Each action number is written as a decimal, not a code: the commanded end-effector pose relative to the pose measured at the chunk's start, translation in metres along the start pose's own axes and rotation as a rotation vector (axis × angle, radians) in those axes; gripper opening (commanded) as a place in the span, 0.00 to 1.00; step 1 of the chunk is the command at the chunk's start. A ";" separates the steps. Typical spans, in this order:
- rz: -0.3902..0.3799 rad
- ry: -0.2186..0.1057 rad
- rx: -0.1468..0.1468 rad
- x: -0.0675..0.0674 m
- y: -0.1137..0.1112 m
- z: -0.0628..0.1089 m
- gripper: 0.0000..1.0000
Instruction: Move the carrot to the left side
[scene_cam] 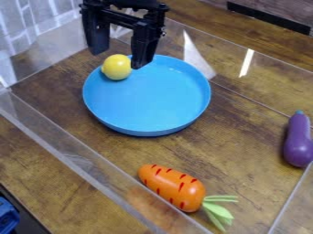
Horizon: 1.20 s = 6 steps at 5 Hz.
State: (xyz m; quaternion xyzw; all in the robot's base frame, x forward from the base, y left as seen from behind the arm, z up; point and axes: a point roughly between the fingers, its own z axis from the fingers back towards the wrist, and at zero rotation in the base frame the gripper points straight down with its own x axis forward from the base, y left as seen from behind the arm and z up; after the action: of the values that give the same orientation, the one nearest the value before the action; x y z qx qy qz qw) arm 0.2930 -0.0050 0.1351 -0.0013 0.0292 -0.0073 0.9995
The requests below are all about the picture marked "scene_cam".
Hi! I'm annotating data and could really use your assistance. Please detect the yellow toy lemon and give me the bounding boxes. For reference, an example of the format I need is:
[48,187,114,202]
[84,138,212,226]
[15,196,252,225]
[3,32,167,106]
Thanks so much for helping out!
[102,54,133,80]

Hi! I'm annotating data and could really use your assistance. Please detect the blue round plate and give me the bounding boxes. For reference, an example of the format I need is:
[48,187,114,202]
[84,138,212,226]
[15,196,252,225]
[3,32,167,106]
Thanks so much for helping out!
[82,55,212,137]

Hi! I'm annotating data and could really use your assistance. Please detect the clear acrylic enclosure wall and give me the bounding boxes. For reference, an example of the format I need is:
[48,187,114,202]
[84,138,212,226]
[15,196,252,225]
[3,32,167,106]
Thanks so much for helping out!
[0,21,313,234]

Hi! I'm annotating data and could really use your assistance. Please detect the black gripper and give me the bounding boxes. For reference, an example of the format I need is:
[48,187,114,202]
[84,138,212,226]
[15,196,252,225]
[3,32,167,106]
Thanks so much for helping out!
[79,0,169,69]

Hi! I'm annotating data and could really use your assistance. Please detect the blue object at corner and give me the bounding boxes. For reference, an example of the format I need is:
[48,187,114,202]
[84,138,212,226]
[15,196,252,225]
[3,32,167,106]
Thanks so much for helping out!
[0,197,20,234]

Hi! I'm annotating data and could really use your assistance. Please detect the purple toy eggplant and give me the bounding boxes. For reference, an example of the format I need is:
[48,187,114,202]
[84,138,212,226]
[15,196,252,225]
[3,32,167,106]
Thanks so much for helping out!
[284,111,313,167]

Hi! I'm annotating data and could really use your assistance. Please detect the orange toy carrot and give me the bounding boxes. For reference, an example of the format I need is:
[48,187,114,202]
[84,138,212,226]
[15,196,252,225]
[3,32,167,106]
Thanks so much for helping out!
[137,165,237,232]

